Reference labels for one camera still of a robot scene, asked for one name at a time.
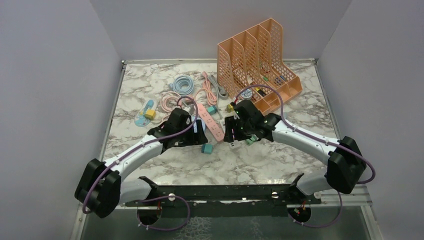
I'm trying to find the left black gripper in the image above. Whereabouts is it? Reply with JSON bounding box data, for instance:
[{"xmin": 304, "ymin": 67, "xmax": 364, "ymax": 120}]
[{"xmin": 175, "ymin": 119, "xmax": 208, "ymax": 147}]

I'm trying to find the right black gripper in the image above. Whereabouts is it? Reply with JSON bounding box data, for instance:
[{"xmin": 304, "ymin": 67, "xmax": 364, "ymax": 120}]
[{"xmin": 224, "ymin": 114, "xmax": 254, "ymax": 142}]

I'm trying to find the green plug adapter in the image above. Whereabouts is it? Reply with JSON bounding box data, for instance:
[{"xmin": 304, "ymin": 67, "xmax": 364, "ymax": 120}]
[{"xmin": 245, "ymin": 135, "xmax": 258, "ymax": 146}]

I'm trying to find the teal plug adapter front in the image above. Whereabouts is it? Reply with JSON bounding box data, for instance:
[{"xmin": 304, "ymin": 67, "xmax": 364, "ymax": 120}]
[{"xmin": 201, "ymin": 143, "xmax": 214, "ymax": 155}]

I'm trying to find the teal plug adapter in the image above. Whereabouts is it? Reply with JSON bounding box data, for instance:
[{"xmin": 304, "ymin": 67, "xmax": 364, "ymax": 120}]
[
  {"xmin": 206, "ymin": 105, "xmax": 218, "ymax": 115},
  {"xmin": 201, "ymin": 143, "xmax": 214, "ymax": 155}
]

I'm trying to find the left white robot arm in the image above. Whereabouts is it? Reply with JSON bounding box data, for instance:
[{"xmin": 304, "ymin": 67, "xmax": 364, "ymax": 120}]
[{"xmin": 74, "ymin": 108, "xmax": 208, "ymax": 218}]

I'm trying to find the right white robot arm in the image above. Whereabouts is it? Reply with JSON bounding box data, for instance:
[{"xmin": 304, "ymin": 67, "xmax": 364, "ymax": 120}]
[{"xmin": 223, "ymin": 100, "xmax": 367, "ymax": 204}]

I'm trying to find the yellow plug adapter centre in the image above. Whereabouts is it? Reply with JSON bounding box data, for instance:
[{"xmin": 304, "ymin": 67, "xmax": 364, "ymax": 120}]
[{"xmin": 226, "ymin": 102, "xmax": 234, "ymax": 113}]

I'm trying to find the yellow plug adapter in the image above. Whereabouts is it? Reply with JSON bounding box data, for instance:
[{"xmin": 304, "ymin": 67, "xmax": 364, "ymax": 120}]
[
  {"xmin": 144, "ymin": 108, "xmax": 156, "ymax": 120},
  {"xmin": 226, "ymin": 102, "xmax": 234, "ymax": 113}
]

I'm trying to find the teal plug adapter behind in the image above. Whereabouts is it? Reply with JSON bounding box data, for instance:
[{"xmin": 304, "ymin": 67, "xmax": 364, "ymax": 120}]
[{"xmin": 206, "ymin": 105, "xmax": 218, "ymax": 115}]

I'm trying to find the yellow plug adapter left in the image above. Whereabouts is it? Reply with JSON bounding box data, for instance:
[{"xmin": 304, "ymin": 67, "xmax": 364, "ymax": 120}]
[{"xmin": 144, "ymin": 108, "xmax": 156, "ymax": 120}]

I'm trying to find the blue round power strip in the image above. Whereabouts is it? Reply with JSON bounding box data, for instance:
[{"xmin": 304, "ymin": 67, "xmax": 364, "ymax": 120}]
[{"xmin": 191, "ymin": 115, "xmax": 200, "ymax": 122}]

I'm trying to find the white power strip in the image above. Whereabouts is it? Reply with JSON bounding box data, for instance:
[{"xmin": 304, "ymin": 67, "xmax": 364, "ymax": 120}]
[{"xmin": 218, "ymin": 119, "xmax": 241, "ymax": 150}]

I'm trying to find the blue patterned round tin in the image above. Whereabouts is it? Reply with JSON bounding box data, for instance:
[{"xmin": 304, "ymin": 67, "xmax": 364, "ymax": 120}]
[{"xmin": 240, "ymin": 89, "xmax": 253, "ymax": 100}]

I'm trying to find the pink power strip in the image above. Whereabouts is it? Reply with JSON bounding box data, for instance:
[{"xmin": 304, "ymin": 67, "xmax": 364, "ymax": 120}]
[{"xmin": 196, "ymin": 103, "xmax": 225, "ymax": 142}]

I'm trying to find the blue oval power strip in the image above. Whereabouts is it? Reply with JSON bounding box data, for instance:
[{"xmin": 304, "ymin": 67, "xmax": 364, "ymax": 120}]
[{"xmin": 134, "ymin": 99, "xmax": 158, "ymax": 127}]

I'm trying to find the orange mesh file organizer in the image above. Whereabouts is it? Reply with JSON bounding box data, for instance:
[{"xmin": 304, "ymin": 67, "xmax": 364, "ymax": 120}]
[{"xmin": 217, "ymin": 18, "xmax": 303, "ymax": 115}]

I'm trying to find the pink coiled cable left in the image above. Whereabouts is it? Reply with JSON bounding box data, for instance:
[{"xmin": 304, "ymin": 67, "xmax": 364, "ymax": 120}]
[{"xmin": 160, "ymin": 91, "xmax": 196, "ymax": 115}]

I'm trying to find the grey cable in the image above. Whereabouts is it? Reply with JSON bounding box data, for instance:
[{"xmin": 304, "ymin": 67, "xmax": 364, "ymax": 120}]
[{"xmin": 207, "ymin": 74, "xmax": 230, "ymax": 120}]

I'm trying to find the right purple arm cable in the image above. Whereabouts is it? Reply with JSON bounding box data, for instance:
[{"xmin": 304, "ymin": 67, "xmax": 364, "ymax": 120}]
[{"xmin": 234, "ymin": 85, "xmax": 377, "ymax": 229}]

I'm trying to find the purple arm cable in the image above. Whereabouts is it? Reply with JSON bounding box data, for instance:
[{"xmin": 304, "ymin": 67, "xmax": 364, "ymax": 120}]
[
  {"xmin": 234, "ymin": 85, "xmax": 377, "ymax": 229},
  {"xmin": 82, "ymin": 96, "xmax": 199, "ymax": 232}
]

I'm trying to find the light blue coiled cable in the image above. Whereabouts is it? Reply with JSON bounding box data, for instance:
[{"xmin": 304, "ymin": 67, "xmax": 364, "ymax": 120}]
[{"xmin": 169, "ymin": 75, "xmax": 196, "ymax": 97}]

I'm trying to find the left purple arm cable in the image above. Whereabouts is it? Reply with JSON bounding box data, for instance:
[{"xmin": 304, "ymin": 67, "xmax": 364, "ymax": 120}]
[{"xmin": 82, "ymin": 96, "xmax": 199, "ymax": 232}]

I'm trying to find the black mounting rail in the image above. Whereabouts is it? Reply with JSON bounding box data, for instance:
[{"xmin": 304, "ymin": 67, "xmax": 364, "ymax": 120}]
[{"xmin": 124, "ymin": 176, "xmax": 322, "ymax": 218}]

